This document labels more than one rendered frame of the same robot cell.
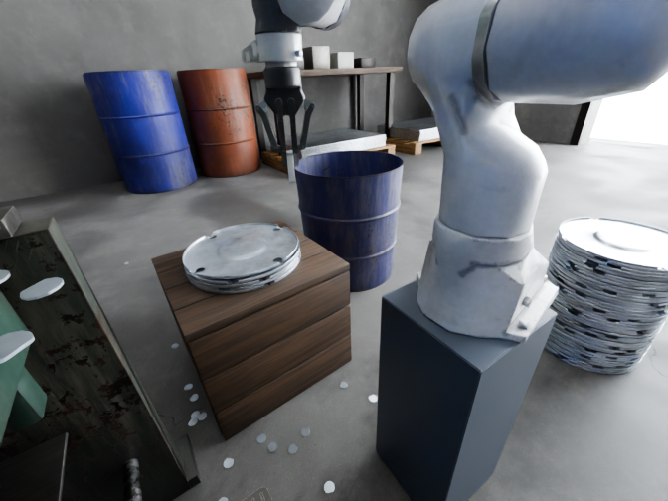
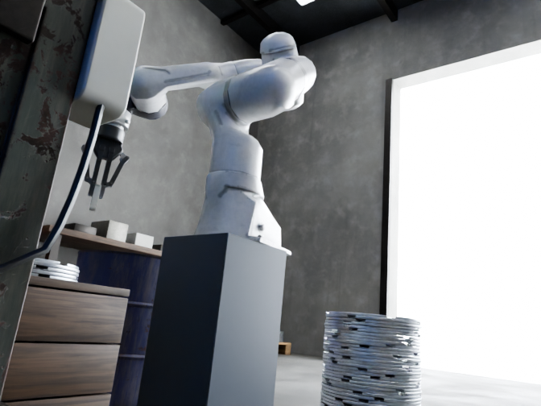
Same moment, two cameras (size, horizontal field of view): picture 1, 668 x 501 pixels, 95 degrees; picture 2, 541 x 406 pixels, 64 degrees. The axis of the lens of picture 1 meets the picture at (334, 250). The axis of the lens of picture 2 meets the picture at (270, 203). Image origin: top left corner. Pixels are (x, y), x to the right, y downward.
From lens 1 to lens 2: 0.67 m
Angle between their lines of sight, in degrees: 48
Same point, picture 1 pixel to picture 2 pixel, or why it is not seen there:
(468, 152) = (222, 130)
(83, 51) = not seen: outside the picture
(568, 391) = not seen: outside the picture
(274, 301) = (47, 283)
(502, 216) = (239, 159)
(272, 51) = not seen: hidden behind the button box
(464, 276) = (221, 196)
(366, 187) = (154, 268)
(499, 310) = (242, 218)
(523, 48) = (240, 87)
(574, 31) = (253, 80)
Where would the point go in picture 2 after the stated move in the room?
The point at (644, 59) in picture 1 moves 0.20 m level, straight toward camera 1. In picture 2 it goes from (274, 88) to (229, 24)
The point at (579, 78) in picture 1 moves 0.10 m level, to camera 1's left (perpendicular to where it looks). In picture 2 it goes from (258, 95) to (211, 82)
